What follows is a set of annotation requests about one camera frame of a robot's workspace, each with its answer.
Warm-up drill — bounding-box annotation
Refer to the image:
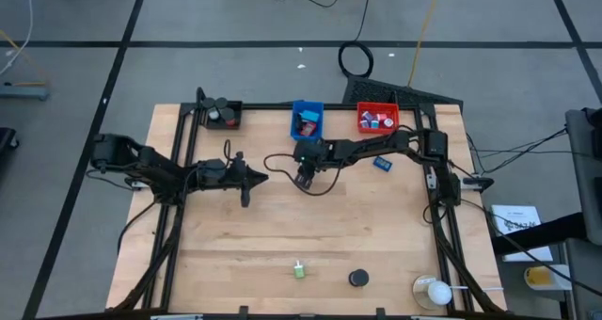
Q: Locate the yellow hanging cable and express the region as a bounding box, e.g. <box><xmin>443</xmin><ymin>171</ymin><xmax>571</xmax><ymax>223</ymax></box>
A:
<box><xmin>406</xmin><ymin>0</ymin><xmax>445</xmax><ymax>88</ymax></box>

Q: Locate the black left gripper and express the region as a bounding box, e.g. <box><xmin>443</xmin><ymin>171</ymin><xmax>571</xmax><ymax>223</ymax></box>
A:
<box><xmin>199</xmin><ymin>167</ymin><xmax>270</xmax><ymax>208</ymax></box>

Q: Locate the grey equipment cabinet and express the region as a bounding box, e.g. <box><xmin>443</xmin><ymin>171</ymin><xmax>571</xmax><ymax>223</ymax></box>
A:
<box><xmin>562</xmin><ymin>106</ymin><xmax>602</xmax><ymax>320</ymax></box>

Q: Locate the black grille mat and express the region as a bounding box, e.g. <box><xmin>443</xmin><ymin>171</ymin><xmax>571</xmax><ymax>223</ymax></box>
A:
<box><xmin>341</xmin><ymin>73</ymin><xmax>465</xmax><ymax>112</ymax></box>

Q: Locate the black plastic basket tray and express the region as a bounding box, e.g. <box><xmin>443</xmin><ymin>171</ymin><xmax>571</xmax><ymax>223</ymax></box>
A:
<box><xmin>202</xmin><ymin>100</ymin><xmax>244</xmax><ymax>131</ymax></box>

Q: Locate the white paper booklet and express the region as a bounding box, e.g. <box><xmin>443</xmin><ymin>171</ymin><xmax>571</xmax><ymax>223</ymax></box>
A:
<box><xmin>490</xmin><ymin>204</ymin><xmax>555</xmax><ymax>264</ymax></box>

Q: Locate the blue plastic bin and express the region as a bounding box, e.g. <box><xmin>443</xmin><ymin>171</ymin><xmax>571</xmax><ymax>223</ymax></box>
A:
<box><xmin>290</xmin><ymin>99</ymin><xmax>325</xmax><ymax>142</ymax></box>

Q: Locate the black aluminium table frame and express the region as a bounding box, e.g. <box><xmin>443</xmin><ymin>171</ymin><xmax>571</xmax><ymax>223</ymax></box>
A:
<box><xmin>112</xmin><ymin>101</ymin><xmax>508</xmax><ymax>320</ymax></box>

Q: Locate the black object at floor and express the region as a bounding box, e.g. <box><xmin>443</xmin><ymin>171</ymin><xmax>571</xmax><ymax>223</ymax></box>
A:
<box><xmin>0</xmin><ymin>128</ymin><xmax>20</xmax><ymax>159</ymax></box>

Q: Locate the black diagonal beam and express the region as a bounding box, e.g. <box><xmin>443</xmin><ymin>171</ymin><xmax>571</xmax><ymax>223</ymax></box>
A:
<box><xmin>491</xmin><ymin>210</ymin><xmax>589</xmax><ymax>256</ymax></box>

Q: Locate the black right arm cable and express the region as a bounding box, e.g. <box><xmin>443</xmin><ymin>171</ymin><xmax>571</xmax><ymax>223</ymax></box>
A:
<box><xmin>262</xmin><ymin>152</ymin><xmax>347</xmax><ymax>198</ymax></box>

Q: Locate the black cable bundle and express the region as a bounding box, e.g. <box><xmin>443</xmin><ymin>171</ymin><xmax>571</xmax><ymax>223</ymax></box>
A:
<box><xmin>463</xmin><ymin>126</ymin><xmax>570</xmax><ymax>175</ymax></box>

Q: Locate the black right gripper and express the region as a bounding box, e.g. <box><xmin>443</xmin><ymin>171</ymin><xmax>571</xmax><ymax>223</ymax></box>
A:
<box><xmin>294</xmin><ymin>140</ymin><xmax>333</xmax><ymax>190</ymax></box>

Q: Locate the blue small digital display device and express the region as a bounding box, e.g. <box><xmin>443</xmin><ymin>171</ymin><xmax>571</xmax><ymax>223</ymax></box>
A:
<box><xmin>372</xmin><ymin>155</ymin><xmax>394</xmax><ymax>173</ymax></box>

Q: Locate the white light bulb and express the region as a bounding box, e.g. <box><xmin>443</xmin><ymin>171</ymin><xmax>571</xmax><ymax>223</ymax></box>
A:
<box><xmin>426</xmin><ymin>280</ymin><xmax>453</xmax><ymax>307</ymax></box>

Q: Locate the yellow white container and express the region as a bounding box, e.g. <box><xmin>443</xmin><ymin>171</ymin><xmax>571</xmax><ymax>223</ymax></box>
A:
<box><xmin>523</xmin><ymin>263</ymin><xmax>573</xmax><ymax>292</ymax></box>

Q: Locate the red plastic bin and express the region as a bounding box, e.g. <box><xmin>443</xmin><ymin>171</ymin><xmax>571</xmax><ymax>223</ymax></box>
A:
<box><xmin>356</xmin><ymin>101</ymin><xmax>401</xmax><ymax>135</ymax></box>

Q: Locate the coiled black floor cable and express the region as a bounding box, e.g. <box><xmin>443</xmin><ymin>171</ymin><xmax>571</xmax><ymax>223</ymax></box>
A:
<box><xmin>337</xmin><ymin>0</ymin><xmax>375</xmax><ymax>79</ymax></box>

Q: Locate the white floor cable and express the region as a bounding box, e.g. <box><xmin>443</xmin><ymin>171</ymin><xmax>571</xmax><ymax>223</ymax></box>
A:
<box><xmin>0</xmin><ymin>0</ymin><xmax>35</xmax><ymax>76</ymax></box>

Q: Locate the black round puck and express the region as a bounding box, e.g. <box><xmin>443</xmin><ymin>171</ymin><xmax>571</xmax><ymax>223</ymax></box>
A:
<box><xmin>348</xmin><ymin>268</ymin><xmax>370</xmax><ymax>288</ymax></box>

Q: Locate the grey floor stand base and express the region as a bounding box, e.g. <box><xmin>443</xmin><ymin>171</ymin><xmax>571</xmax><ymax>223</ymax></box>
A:
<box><xmin>0</xmin><ymin>82</ymin><xmax>51</xmax><ymax>103</ymax></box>

